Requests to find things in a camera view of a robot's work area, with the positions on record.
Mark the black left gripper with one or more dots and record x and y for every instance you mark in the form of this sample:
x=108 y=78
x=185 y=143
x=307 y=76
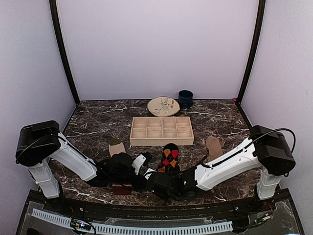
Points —
x=141 y=179

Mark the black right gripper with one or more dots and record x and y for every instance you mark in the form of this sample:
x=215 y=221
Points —
x=170 y=174

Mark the black argyle sock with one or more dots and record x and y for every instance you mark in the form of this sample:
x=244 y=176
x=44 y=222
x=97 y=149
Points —
x=169 y=159

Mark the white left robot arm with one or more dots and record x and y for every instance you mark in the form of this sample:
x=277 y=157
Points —
x=42 y=141

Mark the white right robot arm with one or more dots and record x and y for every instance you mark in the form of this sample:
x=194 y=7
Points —
x=264 y=148

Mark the beige striped sock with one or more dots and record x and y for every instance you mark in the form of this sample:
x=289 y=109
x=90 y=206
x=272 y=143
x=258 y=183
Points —
x=120 y=168

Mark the wooden compartment tray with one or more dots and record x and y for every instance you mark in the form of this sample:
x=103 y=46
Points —
x=159 y=131

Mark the tan plain sock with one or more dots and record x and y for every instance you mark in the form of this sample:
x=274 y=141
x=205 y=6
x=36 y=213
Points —
x=214 y=148

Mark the patterned ceramic plate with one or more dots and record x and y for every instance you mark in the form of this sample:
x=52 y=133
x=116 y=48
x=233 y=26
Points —
x=163 y=106

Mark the dark blue mug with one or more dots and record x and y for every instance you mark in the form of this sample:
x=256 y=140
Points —
x=185 y=99

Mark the white slotted cable duct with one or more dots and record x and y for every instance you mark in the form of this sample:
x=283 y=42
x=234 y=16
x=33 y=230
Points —
x=82 y=227

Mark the left black corner post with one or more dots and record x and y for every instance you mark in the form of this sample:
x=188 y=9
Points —
x=62 y=50

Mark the black corner post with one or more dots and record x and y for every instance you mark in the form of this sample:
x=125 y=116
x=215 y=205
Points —
x=252 y=52
x=62 y=50

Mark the right black corner post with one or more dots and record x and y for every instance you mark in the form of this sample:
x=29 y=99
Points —
x=252 y=52

